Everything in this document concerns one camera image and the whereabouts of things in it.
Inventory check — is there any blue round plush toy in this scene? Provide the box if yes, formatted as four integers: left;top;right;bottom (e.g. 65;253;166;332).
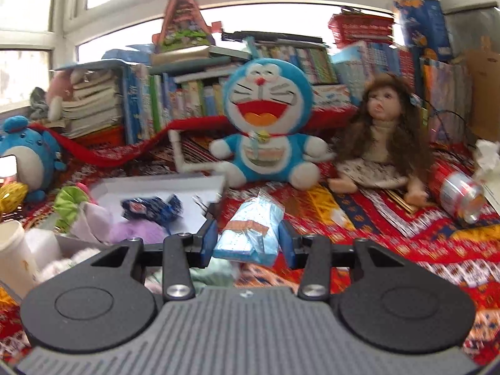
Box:
0;115;67;204

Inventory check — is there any blue cat plush toy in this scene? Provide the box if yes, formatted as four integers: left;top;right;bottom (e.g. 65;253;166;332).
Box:
209;37;338;190

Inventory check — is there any pink scrunchie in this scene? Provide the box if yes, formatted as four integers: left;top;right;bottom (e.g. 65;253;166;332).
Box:
74;182;98;204

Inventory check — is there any grey knitted toy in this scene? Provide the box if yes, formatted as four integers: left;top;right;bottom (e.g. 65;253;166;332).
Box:
29;87;51;120

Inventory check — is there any grey cardboard box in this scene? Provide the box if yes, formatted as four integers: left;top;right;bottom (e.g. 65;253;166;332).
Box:
37;175;227;258

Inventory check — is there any green checked cloth cap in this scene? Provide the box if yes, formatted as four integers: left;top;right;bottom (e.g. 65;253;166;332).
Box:
146;258;239;295

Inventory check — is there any pale banded tissue packet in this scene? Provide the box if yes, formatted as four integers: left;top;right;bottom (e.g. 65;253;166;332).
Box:
213;189;285;267

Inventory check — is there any blue floral scrunchie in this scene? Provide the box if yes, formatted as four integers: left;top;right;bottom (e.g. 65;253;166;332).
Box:
120;194;184;229

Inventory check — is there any brown-haired doll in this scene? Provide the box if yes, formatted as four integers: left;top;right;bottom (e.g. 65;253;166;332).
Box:
327;75;436;208

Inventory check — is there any pink plush toy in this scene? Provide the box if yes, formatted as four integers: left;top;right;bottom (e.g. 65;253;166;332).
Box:
45;68;90;122

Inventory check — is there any row of upright books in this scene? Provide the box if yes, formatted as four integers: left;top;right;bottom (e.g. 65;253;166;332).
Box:
121;41;475;145

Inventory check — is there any smartphone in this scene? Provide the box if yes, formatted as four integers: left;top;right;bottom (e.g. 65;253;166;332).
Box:
0;155;18;176

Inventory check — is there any stack of flat books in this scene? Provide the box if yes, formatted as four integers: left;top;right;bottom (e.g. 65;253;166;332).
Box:
60;66;126;139

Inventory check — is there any yellow spotted shiny pouch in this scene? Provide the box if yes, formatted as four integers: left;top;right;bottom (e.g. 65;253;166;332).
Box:
0;182;30;213

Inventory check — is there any white fluffy plush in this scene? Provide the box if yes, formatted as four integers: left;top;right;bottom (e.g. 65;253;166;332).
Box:
39;248;106;282

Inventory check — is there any purple fluffy scrunchie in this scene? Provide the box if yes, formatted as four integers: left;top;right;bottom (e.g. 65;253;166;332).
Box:
107;219;168;245

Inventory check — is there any green scrunchie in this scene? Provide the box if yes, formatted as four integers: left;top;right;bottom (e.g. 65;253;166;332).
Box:
52;187;90;233

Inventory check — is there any white crumpled tissue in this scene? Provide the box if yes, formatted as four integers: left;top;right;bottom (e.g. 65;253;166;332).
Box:
472;138;500;182

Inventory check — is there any red plastic crate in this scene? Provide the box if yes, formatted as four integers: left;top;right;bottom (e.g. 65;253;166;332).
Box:
72;125;128;147

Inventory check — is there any white paper cup with drawing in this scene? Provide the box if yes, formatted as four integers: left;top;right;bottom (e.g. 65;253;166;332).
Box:
0;219;40;299

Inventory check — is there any white plastic pipe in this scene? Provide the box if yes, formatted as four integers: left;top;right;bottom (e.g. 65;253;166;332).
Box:
168;130;225;174

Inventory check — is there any triangular printed box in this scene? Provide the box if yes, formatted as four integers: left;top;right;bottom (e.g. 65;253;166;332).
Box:
152;0;215;53

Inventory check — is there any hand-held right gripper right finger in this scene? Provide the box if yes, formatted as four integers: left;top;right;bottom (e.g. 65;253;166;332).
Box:
278;221;405;301

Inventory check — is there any red foil can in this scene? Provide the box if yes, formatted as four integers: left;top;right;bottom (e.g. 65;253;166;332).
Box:
427;160;487;227

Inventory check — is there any blue printed carton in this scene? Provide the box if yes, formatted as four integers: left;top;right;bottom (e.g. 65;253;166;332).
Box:
392;0;454;63

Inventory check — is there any brown cardboard box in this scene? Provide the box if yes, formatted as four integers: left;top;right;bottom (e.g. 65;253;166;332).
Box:
453;35;500;143

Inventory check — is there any white rolled sock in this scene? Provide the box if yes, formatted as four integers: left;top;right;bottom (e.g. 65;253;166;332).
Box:
72;203;114;243

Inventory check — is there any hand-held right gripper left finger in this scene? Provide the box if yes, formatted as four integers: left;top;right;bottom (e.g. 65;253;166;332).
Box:
90;219;218;301

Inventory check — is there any red patterned blanket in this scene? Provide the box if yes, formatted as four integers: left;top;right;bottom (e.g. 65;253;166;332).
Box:
0;115;500;368

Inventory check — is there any red mesh basket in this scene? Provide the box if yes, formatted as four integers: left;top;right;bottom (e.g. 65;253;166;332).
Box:
327;12;395;49

